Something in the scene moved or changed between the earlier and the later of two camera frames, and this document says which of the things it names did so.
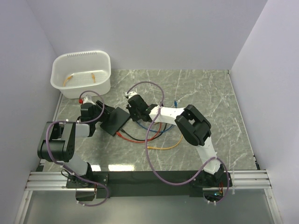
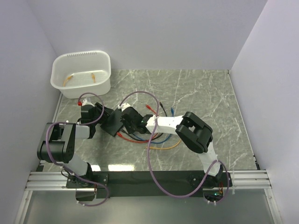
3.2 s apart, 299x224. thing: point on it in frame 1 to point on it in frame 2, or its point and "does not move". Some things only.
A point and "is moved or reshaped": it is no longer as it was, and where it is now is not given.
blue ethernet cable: x=175 y=105 is moved or reshaped
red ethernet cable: x=119 y=135 does not move
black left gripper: x=98 y=103 does not move
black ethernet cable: x=123 y=130 does not move
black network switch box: x=114 y=121 does not move
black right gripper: x=133 y=118 to x=130 y=131
